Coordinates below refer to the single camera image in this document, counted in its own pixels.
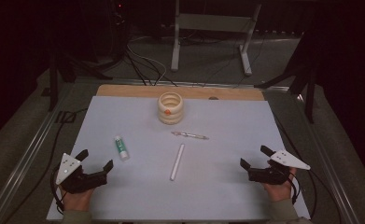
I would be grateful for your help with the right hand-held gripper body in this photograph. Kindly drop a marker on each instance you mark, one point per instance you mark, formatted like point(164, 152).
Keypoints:
point(269, 175)

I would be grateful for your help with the clear pen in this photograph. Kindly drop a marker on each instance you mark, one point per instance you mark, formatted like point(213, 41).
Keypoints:
point(189, 135)

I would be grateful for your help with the green and white glue stick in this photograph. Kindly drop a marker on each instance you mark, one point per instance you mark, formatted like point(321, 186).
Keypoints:
point(121, 148)

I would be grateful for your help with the person's left hand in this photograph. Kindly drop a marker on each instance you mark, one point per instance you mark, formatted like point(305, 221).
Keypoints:
point(77, 200)

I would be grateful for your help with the white table mat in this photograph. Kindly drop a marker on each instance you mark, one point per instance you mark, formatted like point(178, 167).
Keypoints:
point(177, 193)

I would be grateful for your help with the white stick pen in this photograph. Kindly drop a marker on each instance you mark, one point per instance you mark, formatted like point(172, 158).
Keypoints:
point(177, 161)

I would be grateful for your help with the black floor bracket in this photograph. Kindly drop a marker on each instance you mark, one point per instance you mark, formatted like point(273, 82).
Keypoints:
point(65, 117)

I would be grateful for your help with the metal frame rail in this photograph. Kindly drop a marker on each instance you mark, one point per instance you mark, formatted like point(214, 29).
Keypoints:
point(24, 161)
point(332, 174)

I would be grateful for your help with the grey metal stand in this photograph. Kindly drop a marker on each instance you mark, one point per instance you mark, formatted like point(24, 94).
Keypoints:
point(214, 23)

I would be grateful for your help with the cream ribbed pen holder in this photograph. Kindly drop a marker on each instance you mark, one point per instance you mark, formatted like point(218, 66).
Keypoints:
point(170, 109)

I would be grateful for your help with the person's right hand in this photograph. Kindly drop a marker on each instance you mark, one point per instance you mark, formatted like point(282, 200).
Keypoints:
point(278, 191)

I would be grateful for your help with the black tripod stand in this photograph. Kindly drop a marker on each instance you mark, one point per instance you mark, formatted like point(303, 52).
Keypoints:
point(53, 87)
point(310, 99)

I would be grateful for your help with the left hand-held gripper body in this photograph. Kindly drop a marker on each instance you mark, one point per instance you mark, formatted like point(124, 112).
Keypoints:
point(77, 180)

